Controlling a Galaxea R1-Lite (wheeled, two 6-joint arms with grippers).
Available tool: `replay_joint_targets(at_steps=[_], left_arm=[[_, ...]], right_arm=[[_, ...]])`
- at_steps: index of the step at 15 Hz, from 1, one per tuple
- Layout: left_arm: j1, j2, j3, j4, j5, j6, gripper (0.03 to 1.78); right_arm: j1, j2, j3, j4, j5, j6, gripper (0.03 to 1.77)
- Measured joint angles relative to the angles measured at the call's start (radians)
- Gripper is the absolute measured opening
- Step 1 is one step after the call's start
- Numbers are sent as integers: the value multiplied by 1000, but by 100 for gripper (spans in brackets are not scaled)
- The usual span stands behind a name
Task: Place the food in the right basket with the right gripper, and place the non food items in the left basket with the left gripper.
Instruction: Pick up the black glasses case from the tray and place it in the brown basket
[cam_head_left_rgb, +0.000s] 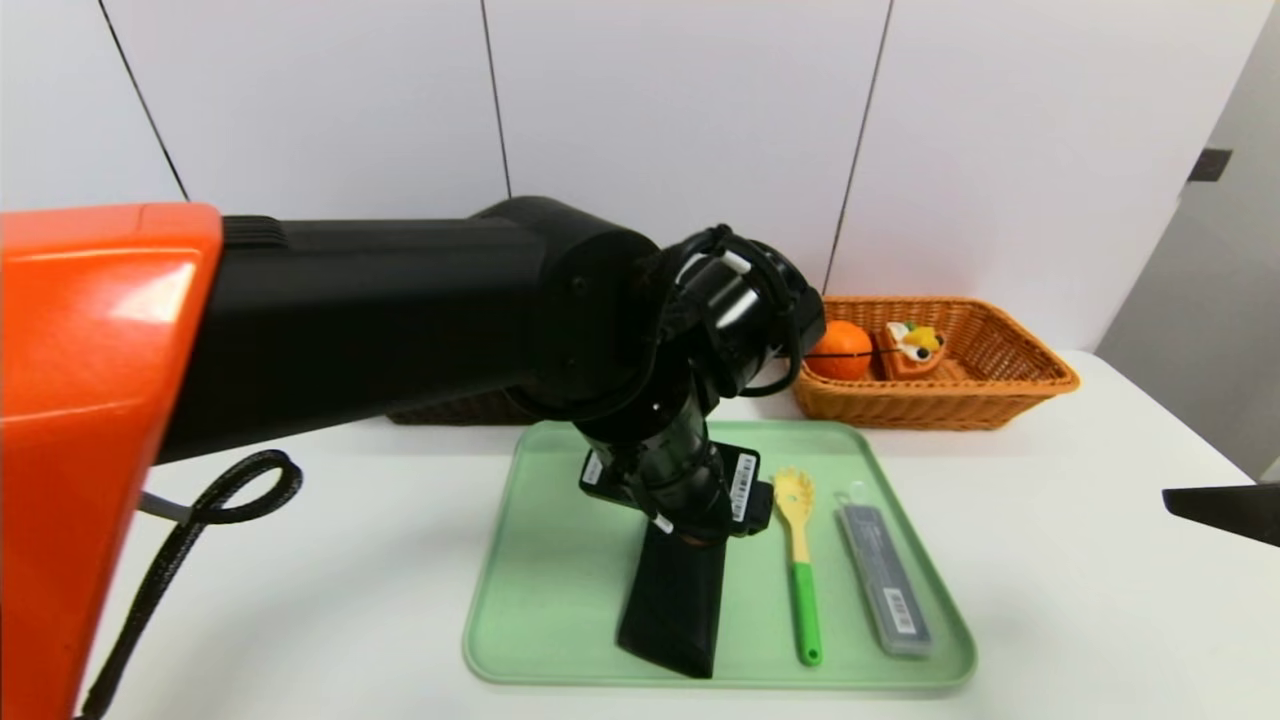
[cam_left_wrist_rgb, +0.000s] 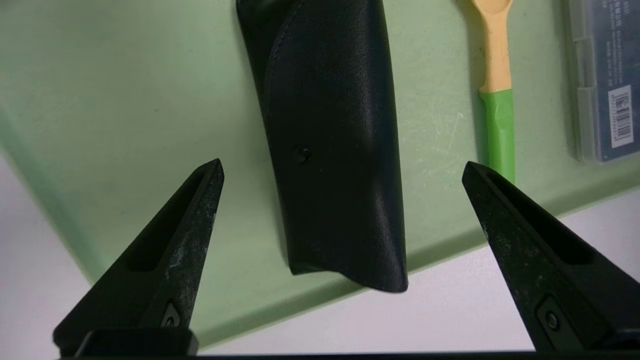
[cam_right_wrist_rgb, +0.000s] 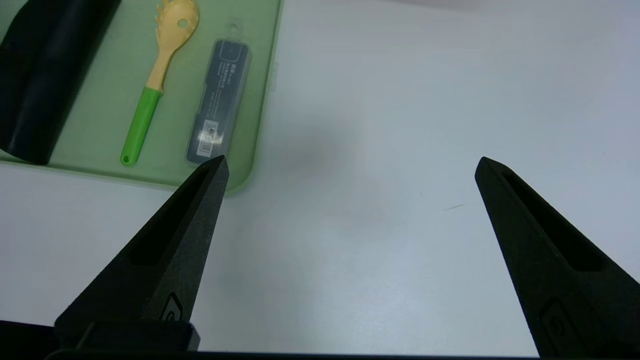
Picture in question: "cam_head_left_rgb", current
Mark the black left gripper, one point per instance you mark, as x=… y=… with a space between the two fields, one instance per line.
x=728 y=497

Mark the grey pencil lead case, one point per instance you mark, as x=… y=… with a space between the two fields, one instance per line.
x=890 y=590

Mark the toy waffle slice with cream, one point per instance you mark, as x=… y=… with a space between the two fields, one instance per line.
x=905 y=365

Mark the light green plastic tray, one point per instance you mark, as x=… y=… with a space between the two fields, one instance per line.
x=540 y=600

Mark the orange wicker basket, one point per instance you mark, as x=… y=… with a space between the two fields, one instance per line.
x=930 y=405

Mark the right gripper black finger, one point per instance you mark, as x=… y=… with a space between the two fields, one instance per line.
x=1240 y=510

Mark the dark wall latch plate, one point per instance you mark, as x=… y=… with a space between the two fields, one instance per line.
x=1210 y=167

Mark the dark brown wicker basket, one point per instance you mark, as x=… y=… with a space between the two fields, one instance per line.
x=460 y=410

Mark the black glasses pouch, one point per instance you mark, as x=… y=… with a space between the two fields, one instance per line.
x=670 y=610

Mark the orange fruit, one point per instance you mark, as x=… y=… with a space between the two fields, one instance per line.
x=840 y=340

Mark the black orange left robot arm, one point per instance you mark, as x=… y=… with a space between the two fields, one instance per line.
x=350 y=320

